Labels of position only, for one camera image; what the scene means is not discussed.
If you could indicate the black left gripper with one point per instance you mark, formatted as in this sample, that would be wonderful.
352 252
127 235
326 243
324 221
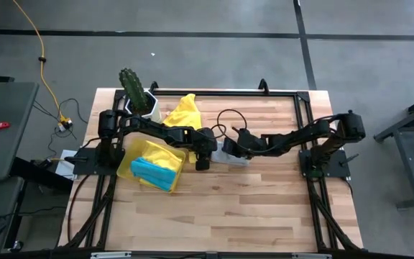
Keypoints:
204 141

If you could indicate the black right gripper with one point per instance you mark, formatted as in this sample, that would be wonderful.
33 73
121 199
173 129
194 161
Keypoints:
252 142

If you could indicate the grey microfiber towel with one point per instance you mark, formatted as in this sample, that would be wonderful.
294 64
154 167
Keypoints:
216 155

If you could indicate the yellow microfiber towel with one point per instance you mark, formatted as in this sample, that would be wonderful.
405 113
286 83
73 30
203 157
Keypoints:
164 156
185 111

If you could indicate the teal microfiber towel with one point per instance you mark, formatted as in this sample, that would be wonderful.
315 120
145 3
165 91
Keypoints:
153 173

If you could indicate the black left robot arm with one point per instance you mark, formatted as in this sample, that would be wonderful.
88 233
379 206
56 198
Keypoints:
156 131

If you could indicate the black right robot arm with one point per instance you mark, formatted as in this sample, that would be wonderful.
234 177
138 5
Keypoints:
300 136

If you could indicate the white plant pot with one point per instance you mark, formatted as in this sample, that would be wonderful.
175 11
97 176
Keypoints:
154 108

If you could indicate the yellow translucent plastic bin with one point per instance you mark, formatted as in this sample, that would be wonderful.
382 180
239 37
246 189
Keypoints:
125 165

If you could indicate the green cactus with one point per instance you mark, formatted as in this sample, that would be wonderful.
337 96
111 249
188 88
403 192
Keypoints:
133 88

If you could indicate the white paper sheet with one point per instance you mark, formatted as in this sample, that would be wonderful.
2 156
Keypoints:
65 169

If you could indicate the black metal stand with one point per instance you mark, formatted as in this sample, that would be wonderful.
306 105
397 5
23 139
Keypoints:
408 140

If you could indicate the grey side table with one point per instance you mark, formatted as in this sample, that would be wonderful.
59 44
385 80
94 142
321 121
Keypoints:
9 136

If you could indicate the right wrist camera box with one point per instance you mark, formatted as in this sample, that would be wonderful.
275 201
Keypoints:
230 147

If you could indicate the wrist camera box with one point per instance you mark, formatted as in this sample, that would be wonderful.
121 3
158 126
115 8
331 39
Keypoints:
202 164
230 147

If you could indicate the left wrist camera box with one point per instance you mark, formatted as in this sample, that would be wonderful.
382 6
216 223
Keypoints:
202 164

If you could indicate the black aluminium table frame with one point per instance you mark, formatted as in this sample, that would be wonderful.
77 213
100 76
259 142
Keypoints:
228 93

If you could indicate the silver frame bracket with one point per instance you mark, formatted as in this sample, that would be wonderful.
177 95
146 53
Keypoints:
311 256
110 255

